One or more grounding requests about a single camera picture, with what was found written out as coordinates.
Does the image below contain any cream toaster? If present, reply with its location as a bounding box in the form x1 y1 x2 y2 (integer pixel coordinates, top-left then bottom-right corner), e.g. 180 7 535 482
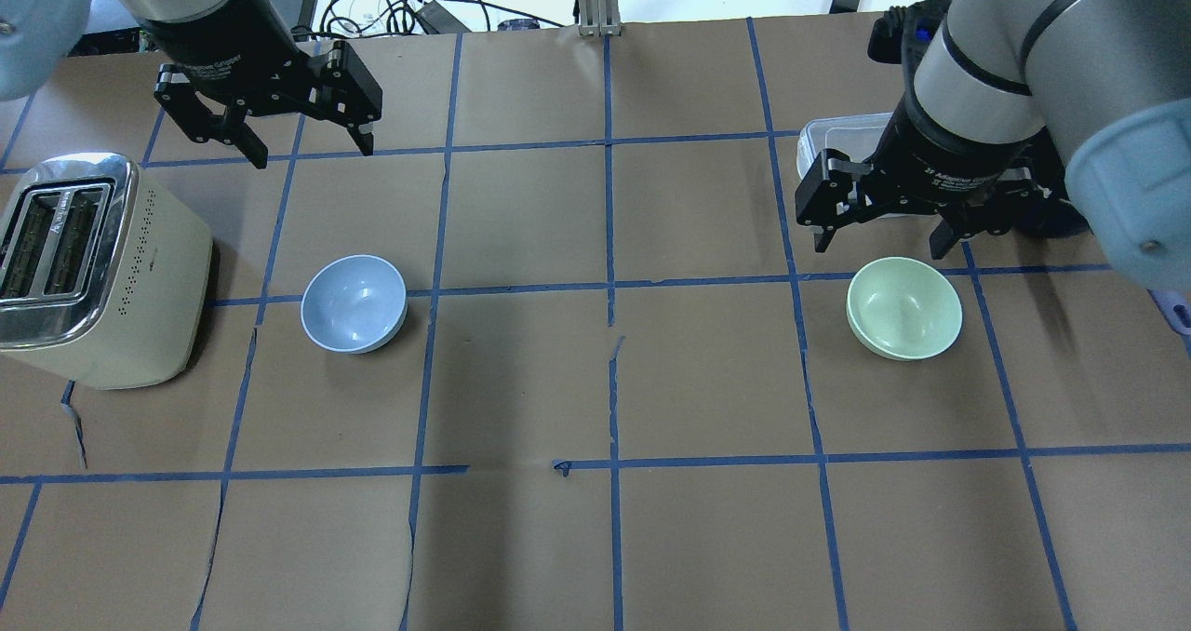
1 154 214 391

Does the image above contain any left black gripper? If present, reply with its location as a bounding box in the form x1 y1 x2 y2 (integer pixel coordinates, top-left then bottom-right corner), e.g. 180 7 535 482
138 0 384 169

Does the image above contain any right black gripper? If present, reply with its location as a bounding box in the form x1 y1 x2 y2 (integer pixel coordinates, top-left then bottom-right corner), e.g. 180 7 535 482
796 90 1071 261

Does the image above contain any green bowl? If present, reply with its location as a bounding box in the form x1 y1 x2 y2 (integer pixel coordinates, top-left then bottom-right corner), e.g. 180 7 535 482
844 257 964 361

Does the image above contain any blue bowl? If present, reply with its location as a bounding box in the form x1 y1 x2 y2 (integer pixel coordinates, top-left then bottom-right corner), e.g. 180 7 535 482
301 254 409 355

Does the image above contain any purple handled pan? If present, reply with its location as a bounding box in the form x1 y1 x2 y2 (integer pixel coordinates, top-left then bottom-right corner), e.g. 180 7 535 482
1014 194 1191 336

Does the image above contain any black cable bundle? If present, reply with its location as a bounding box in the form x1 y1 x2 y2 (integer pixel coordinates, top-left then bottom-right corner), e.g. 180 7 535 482
320 0 492 38

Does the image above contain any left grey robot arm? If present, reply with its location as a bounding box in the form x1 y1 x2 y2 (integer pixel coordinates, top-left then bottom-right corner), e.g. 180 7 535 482
1 0 384 168

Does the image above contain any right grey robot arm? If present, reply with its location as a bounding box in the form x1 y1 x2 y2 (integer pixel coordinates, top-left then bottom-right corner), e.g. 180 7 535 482
796 0 1190 290

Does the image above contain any clear plastic container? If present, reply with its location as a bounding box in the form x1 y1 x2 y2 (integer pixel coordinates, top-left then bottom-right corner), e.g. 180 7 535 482
796 113 892 179

